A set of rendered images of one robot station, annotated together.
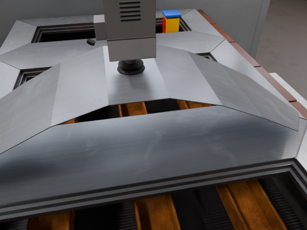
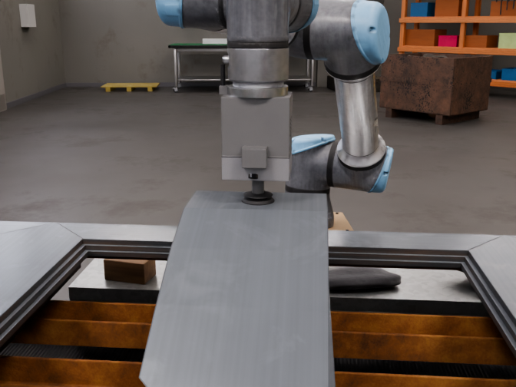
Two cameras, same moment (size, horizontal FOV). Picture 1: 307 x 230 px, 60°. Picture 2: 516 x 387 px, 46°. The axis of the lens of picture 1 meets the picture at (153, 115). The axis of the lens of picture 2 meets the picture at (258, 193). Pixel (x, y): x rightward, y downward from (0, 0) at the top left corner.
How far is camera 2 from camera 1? 78 cm
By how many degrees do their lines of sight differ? 68
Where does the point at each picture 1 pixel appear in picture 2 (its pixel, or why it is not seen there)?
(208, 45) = (59, 236)
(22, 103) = (228, 296)
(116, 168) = not seen: hidden behind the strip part
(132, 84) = (294, 202)
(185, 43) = (29, 248)
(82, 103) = (305, 229)
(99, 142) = not seen: hidden behind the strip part
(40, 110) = (281, 266)
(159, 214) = not seen: outside the picture
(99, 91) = (296, 216)
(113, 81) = (283, 207)
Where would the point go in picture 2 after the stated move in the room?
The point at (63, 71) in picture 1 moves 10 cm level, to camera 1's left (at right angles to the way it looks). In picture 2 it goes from (208, 244) to (172, 278)
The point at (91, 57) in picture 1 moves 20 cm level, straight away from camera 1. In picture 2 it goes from (204, 218) to (42, 216)
